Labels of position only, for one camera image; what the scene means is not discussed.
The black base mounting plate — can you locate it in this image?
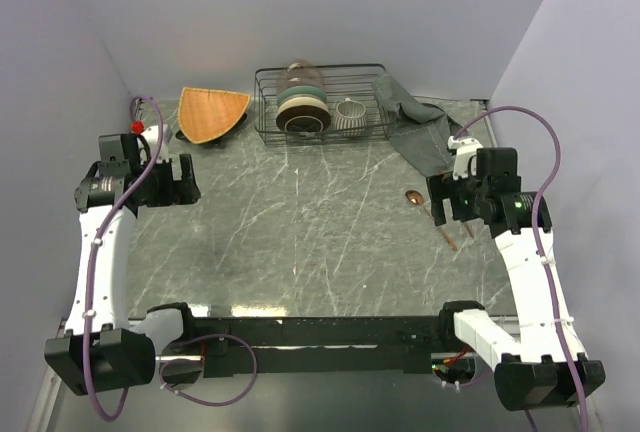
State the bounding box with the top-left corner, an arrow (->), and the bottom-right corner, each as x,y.
158,316 -> 478,380

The striped grey ceramic cup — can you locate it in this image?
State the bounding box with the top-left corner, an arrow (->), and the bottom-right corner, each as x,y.
333,98 -> 367,138

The green plate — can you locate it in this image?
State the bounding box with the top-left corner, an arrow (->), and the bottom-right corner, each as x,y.
276,85 -> 327,105

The brown dark bowl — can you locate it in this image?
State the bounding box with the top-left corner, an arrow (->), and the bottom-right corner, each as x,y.
276,105 -> 331,133

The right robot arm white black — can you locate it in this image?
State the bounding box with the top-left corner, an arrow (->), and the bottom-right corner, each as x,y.
426,139 -> 605,411

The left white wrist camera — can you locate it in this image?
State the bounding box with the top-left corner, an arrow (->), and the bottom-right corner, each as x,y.
131,120 -> 173,164

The grey cloth napkin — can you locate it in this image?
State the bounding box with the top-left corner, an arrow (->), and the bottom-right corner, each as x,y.
372,72 -> 461,177

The copper spoon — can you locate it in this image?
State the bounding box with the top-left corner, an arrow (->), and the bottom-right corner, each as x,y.
405,190 -> 458,251

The black wire dish rack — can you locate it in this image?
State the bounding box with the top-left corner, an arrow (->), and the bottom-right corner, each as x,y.
253,60 -> 393,146

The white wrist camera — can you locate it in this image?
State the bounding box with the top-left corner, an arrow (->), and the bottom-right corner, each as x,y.
448,136 -> 483,180
131,120 -> 173,164

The copper fork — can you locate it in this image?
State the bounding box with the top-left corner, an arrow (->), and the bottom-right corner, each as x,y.
461,222 -> 475,238

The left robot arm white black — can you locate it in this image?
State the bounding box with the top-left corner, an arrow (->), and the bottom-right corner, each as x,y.
44,126 -> 201,396

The woven orange wicker tray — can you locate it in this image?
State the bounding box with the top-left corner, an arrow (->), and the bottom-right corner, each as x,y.
178,87 -> 251,144

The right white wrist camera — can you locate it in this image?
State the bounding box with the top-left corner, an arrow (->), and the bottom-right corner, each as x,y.
448,136 -> 483,180

